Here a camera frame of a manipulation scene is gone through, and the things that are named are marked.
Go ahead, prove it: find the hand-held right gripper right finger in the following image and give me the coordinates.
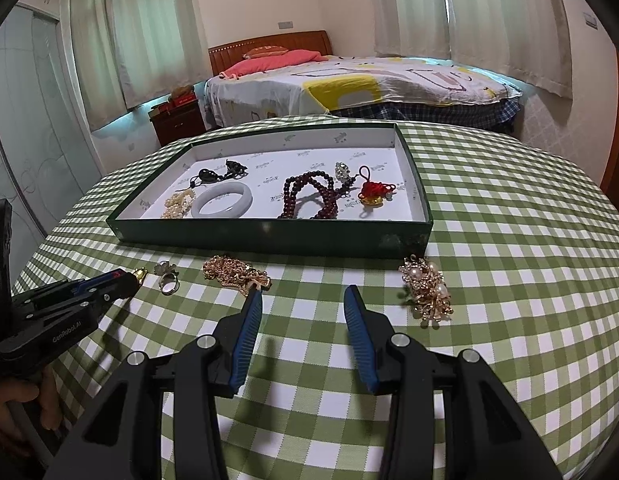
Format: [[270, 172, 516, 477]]
[[343, 285, 563, 480]]

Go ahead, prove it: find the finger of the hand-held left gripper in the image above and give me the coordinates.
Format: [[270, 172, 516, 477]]
[[84, 275, 142, 314], [64, 270, 127, 297]]

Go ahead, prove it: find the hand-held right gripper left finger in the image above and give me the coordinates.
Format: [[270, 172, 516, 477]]
[[54, 287, 264, 480]]

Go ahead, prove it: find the gold chain necklace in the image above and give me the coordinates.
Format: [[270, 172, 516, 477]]
[[202, 255, 273, 297]]

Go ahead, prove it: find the green shallow cardboard box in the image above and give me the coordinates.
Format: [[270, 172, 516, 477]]
[[106, 122, 434, 260]]

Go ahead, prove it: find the pearl bracelet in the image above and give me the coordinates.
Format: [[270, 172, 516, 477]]
[[160, 189, 196, 219]]

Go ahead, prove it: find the white jade bangle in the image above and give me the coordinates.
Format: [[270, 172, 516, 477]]
[[191, 182, 253, 219]]

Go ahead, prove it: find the red knot charm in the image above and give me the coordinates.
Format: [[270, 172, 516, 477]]
[[357, 164, 397, 207]]

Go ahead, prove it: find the black pendant necklace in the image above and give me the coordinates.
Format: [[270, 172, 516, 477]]
[[187, 158, 249, 188]]

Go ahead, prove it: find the dark red bead bracelet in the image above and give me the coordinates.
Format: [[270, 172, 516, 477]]
[[277, 170, 343, 221]]

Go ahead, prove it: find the silver bead charm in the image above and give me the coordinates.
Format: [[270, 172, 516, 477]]
[[333, 161, 354, 200]]

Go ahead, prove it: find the person's left hand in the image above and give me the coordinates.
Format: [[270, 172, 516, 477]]
[[0, 366, 63, 456]]

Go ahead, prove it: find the gold pearl brooch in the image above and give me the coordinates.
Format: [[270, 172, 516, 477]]
[[398, 255, 455, 330]]

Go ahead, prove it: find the green checked tablecloth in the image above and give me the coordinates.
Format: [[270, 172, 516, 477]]
[[10, 115, 619, 480]]

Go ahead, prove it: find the dark wooden nightstand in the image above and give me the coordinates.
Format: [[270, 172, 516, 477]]
[[150, 102, 208, 148]]

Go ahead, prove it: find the glass sliding door wardrobe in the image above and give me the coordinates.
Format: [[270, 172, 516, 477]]
[[0, 2, 103, 291]]

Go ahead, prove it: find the red gift box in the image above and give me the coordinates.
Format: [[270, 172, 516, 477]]
[[152, 94, 198, 113]]

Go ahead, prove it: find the white sheer curtain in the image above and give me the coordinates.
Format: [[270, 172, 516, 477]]
[[372, 0, 453, 58], [439, 0, 573, 98], [110, 0, 210, 111], [64, 0, 128, 131]]

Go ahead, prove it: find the bed with patterned sheet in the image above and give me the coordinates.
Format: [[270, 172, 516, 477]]
[[204, 31, 523, 133]]

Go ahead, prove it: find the pink pillow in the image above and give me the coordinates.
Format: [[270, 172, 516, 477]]
[[220, 49, 323, 80]]

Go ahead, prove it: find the orange cushion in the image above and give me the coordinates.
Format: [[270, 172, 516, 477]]
[[244, 45, 289, 60]]

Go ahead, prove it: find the brown wooden door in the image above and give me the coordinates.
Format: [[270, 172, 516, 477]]
[[597, 45, 619, 196]]

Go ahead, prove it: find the silver flower ring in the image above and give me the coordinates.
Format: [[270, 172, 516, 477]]
[[154, 261, 181, 295]]

